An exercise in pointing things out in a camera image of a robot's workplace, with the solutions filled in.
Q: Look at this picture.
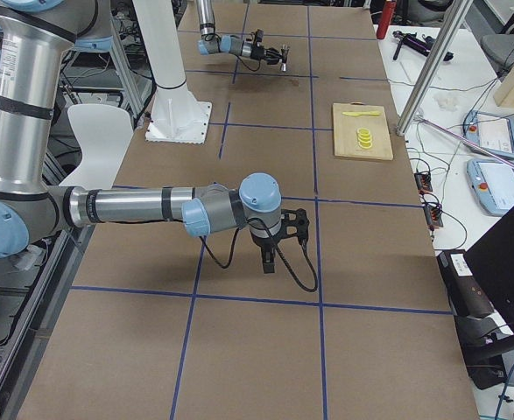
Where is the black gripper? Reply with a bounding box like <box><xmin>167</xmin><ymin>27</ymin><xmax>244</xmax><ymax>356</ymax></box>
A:
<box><xmin>250</xmin><ymin>227</ymin><xmax>281</xmax><ymax>274</ymax></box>
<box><xmin>250</xmin><ymin>44</ymin><xmax>277</xmax><ymax>62</ymax></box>

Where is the steel double jigger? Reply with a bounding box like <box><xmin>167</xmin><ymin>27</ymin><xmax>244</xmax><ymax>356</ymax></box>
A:
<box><xmin>280</xmin><ymin>44</ymin><xmax>290</xmax><ymax>73</ymax></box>

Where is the yellow plastic knife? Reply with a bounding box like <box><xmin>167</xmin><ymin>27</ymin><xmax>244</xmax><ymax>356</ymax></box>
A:
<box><xmin>341</xmin><ymin>110</ymin><xmax>382</xmax><ymax>117</ymax></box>

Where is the bamboo cutting board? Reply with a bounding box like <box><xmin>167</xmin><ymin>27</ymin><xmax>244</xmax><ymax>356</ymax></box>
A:
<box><xmin>332</xmin><ymin>103</ymin><xmax>393</xmax><ymax>161</ymax></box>

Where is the red bottle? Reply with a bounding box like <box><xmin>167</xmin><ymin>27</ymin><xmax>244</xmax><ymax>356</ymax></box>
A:
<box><xmin>376</xmin><ymin>0</ymin><xmax>397</xmax><ymax>39</ymax></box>

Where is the white plastic chair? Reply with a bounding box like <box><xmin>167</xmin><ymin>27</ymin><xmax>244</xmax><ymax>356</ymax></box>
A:
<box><xmin>60</xmin><ymin>103</ymin><xmax>133</xmax><ymax>190</ymax></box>

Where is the black computer monitor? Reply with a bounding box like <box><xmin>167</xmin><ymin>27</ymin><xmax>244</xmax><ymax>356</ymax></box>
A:
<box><xmin>465</xmin><ymin>207</ymin><xmax>514</xmax><ymax>331</ymax></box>

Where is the far teach pendant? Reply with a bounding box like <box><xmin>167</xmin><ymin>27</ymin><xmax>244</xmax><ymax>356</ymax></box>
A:
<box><xmin>463</xmin><ymin>110</ymin><xmax>514</xmax><ymax>160</ymax></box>

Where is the teach pendant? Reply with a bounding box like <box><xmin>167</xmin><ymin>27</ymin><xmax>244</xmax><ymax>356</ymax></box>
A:
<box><xmin>467</xmin><ymin>158</ymin><xmax>514</xmax><ymax>216</ymax></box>
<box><xmin>463</xmin><ymin>110</ymin><xmax>514</xmax><ymax>160</ymax></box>

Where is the near teach pendant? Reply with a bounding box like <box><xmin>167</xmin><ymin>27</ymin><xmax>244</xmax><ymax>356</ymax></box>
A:
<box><xmin>467</xmin><ymin>158</ymin><xmax>514</xmax><ymax>216</ymax></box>

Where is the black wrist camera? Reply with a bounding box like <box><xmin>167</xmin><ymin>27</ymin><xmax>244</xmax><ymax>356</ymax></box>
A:
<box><xmin>253</xmin><ymin>29</ymin><xmax>264</xmax><ymax>45</ymax></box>
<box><xmin>281</xmin><ymin>208</ymin><xmax>310</xmax><ymax>248</ymax></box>

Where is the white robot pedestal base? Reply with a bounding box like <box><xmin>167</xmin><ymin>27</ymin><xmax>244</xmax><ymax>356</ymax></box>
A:
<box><xmin>133</xmin><ymin>0</ymin><xmax>212</xmax><ymax>144</ymax></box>

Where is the aluminium frame post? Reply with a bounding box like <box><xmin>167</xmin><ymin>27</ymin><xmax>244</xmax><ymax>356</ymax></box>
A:
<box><xmin>396</xmin><ymin>0</ymin><xmax>473</xmax><ymax>137</ymax></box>

